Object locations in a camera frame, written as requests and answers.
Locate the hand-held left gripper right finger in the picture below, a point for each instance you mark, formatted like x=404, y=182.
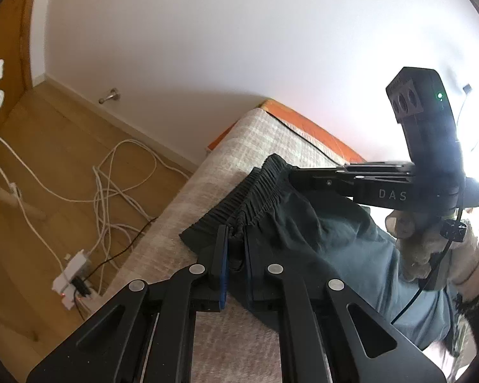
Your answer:
x=250, y=283

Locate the orange bed sheet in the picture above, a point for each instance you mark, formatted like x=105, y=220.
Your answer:
x=303, y=121

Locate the dark grey pants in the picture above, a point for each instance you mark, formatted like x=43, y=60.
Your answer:
x=323, y=247

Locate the metal door stopper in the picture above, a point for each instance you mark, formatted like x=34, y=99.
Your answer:
x=109, y=96

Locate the wooden door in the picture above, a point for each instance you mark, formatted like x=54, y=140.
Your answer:
x=8, y=44

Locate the white power strip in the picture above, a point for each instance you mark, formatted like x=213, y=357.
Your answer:
x=72, y=275

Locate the wooden stick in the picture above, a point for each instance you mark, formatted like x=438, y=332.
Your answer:
x=16, y=201

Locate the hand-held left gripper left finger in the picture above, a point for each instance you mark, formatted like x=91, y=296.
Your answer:
x=222, y=275

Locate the beige plaid blanket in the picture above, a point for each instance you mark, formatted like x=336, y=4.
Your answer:
x=223, y=159

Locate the person's right hand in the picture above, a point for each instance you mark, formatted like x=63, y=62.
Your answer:
x=417, y=243

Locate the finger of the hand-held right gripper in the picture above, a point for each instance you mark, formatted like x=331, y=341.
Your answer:
x=327, y=181

